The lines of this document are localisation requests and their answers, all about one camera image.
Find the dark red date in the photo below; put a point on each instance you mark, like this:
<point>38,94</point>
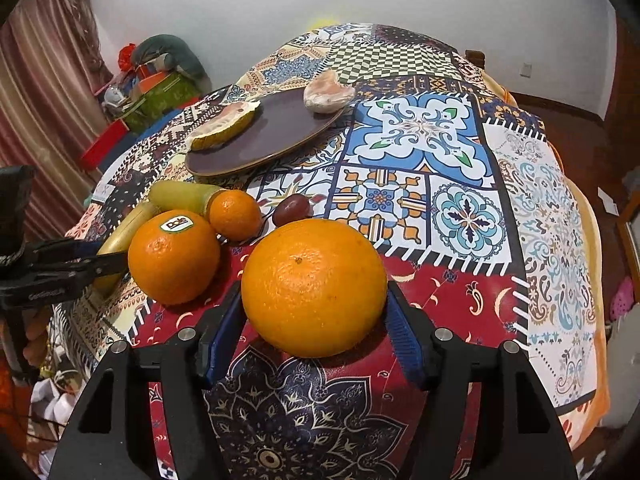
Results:
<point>290,208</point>

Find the red bag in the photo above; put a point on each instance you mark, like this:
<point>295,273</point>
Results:
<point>126,57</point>

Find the patterned patchwork tablecloth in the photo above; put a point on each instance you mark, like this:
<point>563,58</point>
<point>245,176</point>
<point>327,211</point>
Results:
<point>420,240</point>

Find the yellow banana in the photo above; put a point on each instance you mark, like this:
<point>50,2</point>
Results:
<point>122,237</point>

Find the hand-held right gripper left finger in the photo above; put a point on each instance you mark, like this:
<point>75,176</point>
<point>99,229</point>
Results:
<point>220,330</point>

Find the brown round plate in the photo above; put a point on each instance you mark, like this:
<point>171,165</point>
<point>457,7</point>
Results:
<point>270,130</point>

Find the pink slipper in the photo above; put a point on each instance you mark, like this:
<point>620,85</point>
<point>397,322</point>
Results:
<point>622,300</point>

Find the small tangerine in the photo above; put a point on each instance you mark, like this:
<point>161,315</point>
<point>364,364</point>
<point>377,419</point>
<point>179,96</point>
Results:
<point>235,215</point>

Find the white wall socket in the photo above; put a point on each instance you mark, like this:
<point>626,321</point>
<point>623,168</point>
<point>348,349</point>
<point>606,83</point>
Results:
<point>525,68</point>

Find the person's left hand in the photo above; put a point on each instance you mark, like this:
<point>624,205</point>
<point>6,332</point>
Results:
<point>35,337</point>

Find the wooden bedpost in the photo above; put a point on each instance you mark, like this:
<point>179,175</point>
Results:
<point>475,56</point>

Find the pink pomelo piece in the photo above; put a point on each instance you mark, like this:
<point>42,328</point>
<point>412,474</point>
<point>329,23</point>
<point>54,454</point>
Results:
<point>327,91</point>

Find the red box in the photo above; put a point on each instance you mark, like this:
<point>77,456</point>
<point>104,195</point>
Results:
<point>107,144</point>

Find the white paper sheet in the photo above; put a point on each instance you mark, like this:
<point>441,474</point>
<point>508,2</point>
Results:
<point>607,202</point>

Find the yellow hoop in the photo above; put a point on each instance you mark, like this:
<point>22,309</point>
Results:
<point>325,22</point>

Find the orange with sticker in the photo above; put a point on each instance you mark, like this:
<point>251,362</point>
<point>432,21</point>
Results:
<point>172,260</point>

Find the striped brown curtain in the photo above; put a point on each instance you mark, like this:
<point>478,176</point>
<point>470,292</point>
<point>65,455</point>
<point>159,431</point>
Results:
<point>40,85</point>

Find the orange box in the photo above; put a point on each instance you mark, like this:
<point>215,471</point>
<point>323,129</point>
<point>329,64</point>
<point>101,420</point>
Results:
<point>150,81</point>

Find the large plain orange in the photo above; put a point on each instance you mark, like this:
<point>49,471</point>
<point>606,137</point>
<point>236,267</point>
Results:
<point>315,285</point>

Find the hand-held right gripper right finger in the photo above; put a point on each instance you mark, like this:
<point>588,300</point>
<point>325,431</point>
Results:
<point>405,340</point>

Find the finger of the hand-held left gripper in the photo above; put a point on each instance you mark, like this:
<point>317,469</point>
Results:
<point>95,266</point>
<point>75,249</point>

